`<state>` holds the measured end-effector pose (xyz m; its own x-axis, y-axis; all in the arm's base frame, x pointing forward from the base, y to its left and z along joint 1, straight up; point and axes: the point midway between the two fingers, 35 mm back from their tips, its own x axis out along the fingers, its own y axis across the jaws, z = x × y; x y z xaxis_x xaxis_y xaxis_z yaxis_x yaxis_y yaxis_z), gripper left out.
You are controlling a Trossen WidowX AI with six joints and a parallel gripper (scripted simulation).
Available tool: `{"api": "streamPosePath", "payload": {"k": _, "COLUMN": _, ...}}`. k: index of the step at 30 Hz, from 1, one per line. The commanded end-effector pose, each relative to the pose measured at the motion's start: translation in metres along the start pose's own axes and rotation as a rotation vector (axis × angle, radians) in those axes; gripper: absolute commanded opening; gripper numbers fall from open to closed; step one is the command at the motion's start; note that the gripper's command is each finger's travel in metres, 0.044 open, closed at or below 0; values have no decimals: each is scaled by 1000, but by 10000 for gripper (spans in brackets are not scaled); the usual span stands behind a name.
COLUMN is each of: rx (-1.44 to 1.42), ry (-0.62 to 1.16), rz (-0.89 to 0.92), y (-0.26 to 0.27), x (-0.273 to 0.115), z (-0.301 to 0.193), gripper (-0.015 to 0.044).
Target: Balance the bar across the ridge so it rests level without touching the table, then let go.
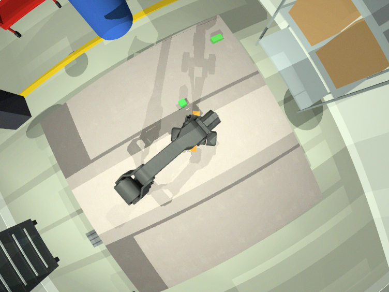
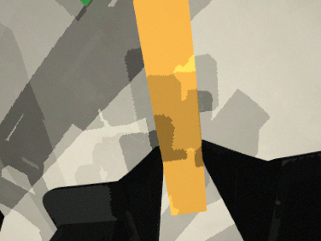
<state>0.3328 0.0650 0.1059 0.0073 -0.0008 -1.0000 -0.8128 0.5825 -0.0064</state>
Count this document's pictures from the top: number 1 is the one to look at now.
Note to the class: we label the green cube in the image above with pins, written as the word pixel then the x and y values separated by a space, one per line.
pixel 182 103

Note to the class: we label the green rectangular bar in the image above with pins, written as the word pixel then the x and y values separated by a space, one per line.
pixel 216 38

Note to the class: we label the orange bar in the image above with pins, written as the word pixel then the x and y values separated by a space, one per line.
pixel 195 113

